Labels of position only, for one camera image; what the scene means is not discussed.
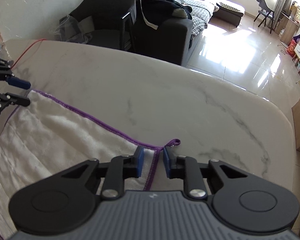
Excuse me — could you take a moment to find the white towel purple trim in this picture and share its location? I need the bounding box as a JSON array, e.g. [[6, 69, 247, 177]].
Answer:
[[0, 89, 181, 240]]

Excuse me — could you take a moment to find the dark grey sofa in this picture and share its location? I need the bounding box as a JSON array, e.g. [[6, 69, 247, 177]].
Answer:
[[132, 0, 220, 67]]

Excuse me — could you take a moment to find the grey ottoman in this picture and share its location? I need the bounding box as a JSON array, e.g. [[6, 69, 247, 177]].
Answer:
[[213, 0, 245, 27]]

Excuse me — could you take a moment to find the dark wooden chair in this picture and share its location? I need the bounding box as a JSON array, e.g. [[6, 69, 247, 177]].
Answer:
[[254, 0, 275, 34]]

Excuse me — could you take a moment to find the red cable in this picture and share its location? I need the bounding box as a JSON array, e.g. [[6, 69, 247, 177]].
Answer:
[[10, 38, 48, 70]]

